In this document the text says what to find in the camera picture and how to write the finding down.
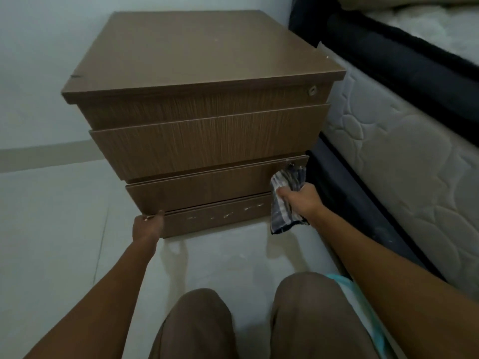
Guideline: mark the white quilted mattress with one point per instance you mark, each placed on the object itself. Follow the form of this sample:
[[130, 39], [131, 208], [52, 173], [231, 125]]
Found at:
[[408, 160]]

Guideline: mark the small key in drawer lock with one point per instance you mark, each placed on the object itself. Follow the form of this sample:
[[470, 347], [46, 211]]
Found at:
[[291, 165]]

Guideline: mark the person's right forearm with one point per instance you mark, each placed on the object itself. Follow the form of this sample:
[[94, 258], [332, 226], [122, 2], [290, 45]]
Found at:
[[393, 287]]

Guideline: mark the person's right thumb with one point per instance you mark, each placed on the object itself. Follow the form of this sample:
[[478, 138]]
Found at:
[[287, 196]]

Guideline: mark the dark bed base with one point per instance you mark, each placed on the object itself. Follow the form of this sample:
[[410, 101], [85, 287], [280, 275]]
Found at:
[[355, 205]]

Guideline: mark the grey striped cloth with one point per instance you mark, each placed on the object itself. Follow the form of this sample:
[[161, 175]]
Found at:
[[281, 214]]

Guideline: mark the brown wooden bedside cabinet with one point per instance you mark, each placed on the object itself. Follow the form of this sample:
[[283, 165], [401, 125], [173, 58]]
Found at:
[[194, 52]]

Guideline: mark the plain brown drawer with lock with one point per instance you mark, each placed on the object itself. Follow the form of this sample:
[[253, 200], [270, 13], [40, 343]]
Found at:
[[194, 104]]

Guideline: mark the person's left leg brown trousers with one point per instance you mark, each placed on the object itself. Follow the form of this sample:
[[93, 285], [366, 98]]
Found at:
[[194, 325]]

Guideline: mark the person's left forearm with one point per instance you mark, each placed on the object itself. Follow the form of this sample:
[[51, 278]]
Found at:
[[104, 295]]

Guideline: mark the person's left hand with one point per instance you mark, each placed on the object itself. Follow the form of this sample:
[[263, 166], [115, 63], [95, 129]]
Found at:
[[146, 228]]

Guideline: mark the round metal cabinet lock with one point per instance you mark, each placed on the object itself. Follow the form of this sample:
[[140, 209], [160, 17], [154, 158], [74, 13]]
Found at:
[[311, 90]]

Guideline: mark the low brown wooden drawer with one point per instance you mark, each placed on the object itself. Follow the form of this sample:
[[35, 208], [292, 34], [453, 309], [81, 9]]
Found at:
[[202, 188]]

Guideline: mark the tall brown wooden drawer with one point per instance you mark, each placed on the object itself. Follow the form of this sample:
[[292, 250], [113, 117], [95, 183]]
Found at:
[[209, 145]]

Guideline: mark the person's right leg brown trousers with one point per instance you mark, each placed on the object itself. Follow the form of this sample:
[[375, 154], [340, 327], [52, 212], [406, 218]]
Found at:
[[314, 317]]

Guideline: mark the light blue shirt hem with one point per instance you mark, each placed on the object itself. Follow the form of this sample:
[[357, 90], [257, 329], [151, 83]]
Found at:
[[365, 314]]

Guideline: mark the person's leg brown trousers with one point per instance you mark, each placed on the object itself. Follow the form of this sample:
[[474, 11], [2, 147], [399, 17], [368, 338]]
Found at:
[[194, 325], [314, 317]]

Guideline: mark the person's right hand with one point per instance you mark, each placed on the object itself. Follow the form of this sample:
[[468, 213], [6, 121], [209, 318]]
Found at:
[[305, 201]]

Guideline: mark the person's left thumb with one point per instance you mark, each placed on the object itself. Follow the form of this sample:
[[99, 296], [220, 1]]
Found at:
[[160, 221]]

